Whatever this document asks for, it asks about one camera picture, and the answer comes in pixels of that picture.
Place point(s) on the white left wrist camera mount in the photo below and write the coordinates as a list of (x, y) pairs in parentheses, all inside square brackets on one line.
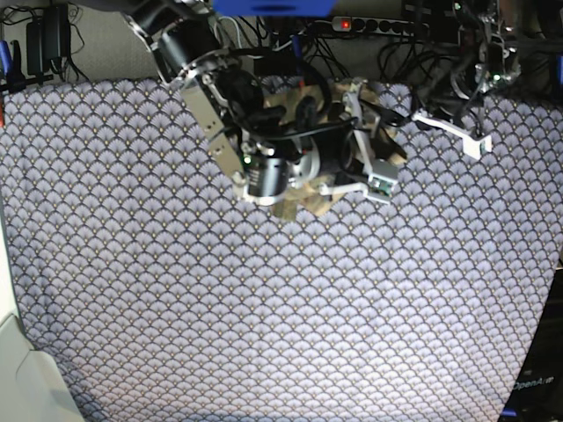
[(474, 147)]

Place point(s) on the black power strip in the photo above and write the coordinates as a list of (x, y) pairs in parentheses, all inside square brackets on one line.
[(379, 26)]

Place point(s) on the black power adapter box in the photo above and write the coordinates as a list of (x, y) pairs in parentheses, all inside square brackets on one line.
[(275, 65)]

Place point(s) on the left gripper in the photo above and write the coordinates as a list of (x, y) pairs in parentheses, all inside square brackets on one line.
[(453, 98)]

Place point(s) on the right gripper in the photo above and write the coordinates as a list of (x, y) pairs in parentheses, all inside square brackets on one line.
[(279, 158)]

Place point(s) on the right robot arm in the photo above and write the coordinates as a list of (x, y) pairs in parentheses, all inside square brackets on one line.
[(225, 98)]

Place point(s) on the blue fan-pattern tablecloth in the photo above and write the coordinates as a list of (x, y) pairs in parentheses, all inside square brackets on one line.
[(163, 298)]

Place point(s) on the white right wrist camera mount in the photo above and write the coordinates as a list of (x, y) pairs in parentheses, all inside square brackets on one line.
[(370, 158)]

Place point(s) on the black OpenArm box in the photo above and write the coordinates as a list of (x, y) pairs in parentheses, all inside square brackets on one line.
[(537, 393)]

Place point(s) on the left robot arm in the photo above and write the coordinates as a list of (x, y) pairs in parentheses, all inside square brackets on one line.
[(467, 50)]

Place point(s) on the camouflage T-shirt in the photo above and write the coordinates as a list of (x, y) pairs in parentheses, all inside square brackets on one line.
[(308, 196)]

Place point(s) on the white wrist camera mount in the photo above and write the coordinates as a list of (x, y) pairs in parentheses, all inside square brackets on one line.
[(474, 147), (370, 158)]

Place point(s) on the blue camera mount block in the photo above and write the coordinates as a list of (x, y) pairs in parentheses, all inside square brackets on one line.
[(292, 8)]

